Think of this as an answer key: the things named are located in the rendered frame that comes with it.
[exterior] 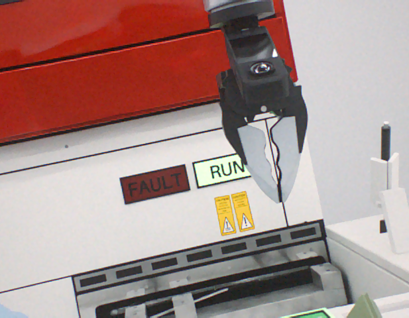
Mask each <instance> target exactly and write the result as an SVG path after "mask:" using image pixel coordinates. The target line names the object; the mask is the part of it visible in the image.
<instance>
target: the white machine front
mask: <svg viewBox="0 0 409 318"><path fill-rule="evenodd" d="M220 102H221V101H217V102H213V103H208V104H204V105H198V106H195V107H188V108H185V109H179V110H175V111H169V112H165V113H159V114H155V115H150V116H146V117H141V118H137V119H131V120H127V121H121V122H118V123H112V124H108V125H102V126H98V127H92V128H85V129H80V130H76V131H70V132H63V133H60V134H54V135H50V136H44V137H40V138H34V139H30V140H24V141H20V142H14V143H10V144H4V145H0V304H1V305H3V306H5V307H6V308H8V309H10V310H12V311H19V312H21V313H24V314H25V315H27V316H28V317H30V318H81V317H80V312H79V308H78V307H79V305H78V299H77V296H78V294H79V293H85V292H88V291H91V290H97V289H100V288H106V287H109V286H116V284H122V283H125V282H130V281H134V280H140V279H143V278H149V277H153V276H155V275H159V274H164V273H167V272H173V271H176V270H181V269H185V268H191V267H194V266H200V265H204V264H209V263H212V262H218V261H222V260H227V259H230V258H236V257H240V256H245V255H248V254H254V253H258V252H263V251H266V250H272V249H275V248H281V247H285V246H290V245H293V244H299V243H303V242H308V241H311V240H318V239H322V240H323V241H324V243H325V249H326V253H327V257H328V260H329V263H331V258H330V254H329V251H328V247H327V241H326V236H327V235H326V231H325V223H324V219H323V214H322V212H321V207H320V200H319V196H318V190H317V186H316V180H315V176H314V170H313V167H312V161H311V157H310V151H309V147H308V141H307V137H306V138H305V142H304V145H303V149H302V153H301V157H300V163H299V166H298V171H297V174H296V179H295V182H294V185H293V187H292V190H291V192H290V194H289V196H288V198H287V200H286V201H285V202H281V203H275V202H274V201H273V200H272V199H271V198H269V197H268V196H267V195H266V194H265V193H264V192H263V191H262V190H261V189H260V187H259V186H258V185H257V183H256V182H255V181H254V179H253V178H252V176H245V177H241V178H235V179H232V180H226V181H222V182H217V183H213V184H207V185H202V186H200V185H199V181H198V176H197V172H196V167H195V164H199V163H202V162H208V161H212V160H217V159H221V158H226V157H230V156H236V155H237V153H236V152H235V151H234V149H233V147H232V146H231V145H230V143H229V142H228V140H227V139H226V136H225V134H224V132H223V127H222V122H221V121H222V112H221V107H220V106H219V103H220ZM245 120H246V122H247V118H245ZM277 121H278V119H277V117H276V116H275V115H273V114H270V113H265V114H262V115H256V116H255V119H254V121H253V122H251V123H248V122H247V123H248V125H250V126H252V127H255V128H257V129H260V130H262V131H263V132H264V134H265V137H266V148H265V150H264V151H265V154H266V159H267V160H268V161H269V162H270V164H271V166H272V176H273V178H274V180H275V182H276V184H277V185H278V177H279V171H278V168H277V166H276V158H277V151H276V147H275V145H274V144H273V143H272V141H271V138H270V128H271V127H272V126H273V125H274V124H275V123H276V122H277ZM180 167H184V170H185V174H186V180H187V183H188V189H183V190H180V191H174V192H171V193H165V194H161V195H156V196H152V197H146V198H142V199H137V200H133V201H128V202H127V200H126V197H125V191H124V187H123V182H122V180H124V179H127V178H133V177H137V176H142V175H146V174H151V173H156V172H161V171H165V170H171V169H174V168H180ZM242 191H247V197H248V200H249V205H250V208H251V213H252V216H253V221H254V224H255V229H252V230H249V231H244V232H241V233H240V230H239V226H238V222H237V217H236V214H235V209H234V205H233V200H232V197H231V194H234V193H239V192H242ZM224 195H230V198H231V204H232V209H233V215H234V220H235V226H236V230H237V233H235V234H231V235H225V236H221V230H220V226H219V219H218V216H217V209H216V205H215V198H214V197H221V196H224ZM316 223H319V225H320V230H321V237H317V238H311V239H308V240H302V241H298V242H293V243H290V244H284V245H280V246H274V247H271V248H266V249H262V250H256V251H253V252H248V253H244V254H238V255H235V256H230V257H226V258H220V259H217V260H212V261H209V262H203V263H199V264H193V265H190V266H185V267H181V268H175V269H172V270H167V271H163V272H157V273H154V274H151V275H148V276H143V277H139V278H133V279H130V280H124V281H120V282H115V283H112V284H108V285H105V286H99V287H96V288H90V289H86V290H83V291H79V292H77V291H76V285H75V281H74V278H75V277H79V276H85V275H88V274H91V273H94V272H100V271H104V270H110V269H113V268H118V267H122V266H126V265H128V264H134V263H138V262H144V261H147V260H152V259H156V258H162V257H165V256H170V255H174V254H180V253H183V252H188V251H189V250H195V249H199V248H204V247H207V246H213V245H217V244H222V243H225V242H231V241H234V240H240V239H245V238H249V237H255V236H258V235H263V234H267V233H275V232H279V231H285V230H288V229H294V228H298V227H303V226H307V225H312V224H316ZM331 265H332V264H331Z"/></svg>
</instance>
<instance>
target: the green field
mask: <svg viewBox="0 0 409 318"><path fill-rule="evenodd" d="M195 167H196V172H197V176H198V181H199V185H200V186H204V185H207V184H213V183H217V182H222V181H226V180H232V179H235V178H241V177H245V176H250V173H249V172H248V170H247V169H246V167H245V166H244V164H243V161H242V160H241V159H240V157H239V156H238V155H236V156H230V157H226V158H221V159H217V160H212V161H208V162H202V163H199V164H195Z"/></svg>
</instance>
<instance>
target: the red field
mask: <svg viewBox="0 0 409 318"><path fill-rule="evenodd" d="M122 182H123V187H124V191H125V197H126V200H127V202H128V201H133V200H137V199H142V198H146V197H152V196H156V195H161V194H165V193H171V192H174V191H180V190H183V189H188V183H187V180H186V174H185V170H184V167H180V168H174V169H171V170H165V171H161V172H156V173H151V174H146V175H142V176H137V177H133V178H127V179H124V180H122Z"/></svg>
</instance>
